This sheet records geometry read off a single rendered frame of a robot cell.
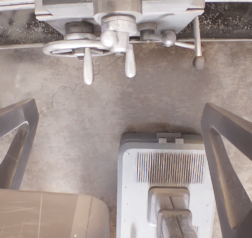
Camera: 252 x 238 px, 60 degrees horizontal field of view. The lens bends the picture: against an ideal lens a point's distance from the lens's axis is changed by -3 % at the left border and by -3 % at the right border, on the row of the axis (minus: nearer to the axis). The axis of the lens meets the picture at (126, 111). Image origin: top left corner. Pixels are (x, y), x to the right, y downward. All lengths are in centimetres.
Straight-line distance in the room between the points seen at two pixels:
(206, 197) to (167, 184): 22
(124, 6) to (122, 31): 5
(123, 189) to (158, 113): 48
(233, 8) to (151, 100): 64
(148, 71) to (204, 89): 35
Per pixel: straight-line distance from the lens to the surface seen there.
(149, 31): 66
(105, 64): 134
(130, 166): 115
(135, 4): 45
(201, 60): 69
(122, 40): 45
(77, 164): 146
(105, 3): 45
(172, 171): 118
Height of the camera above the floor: 133
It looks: 82 degrees down
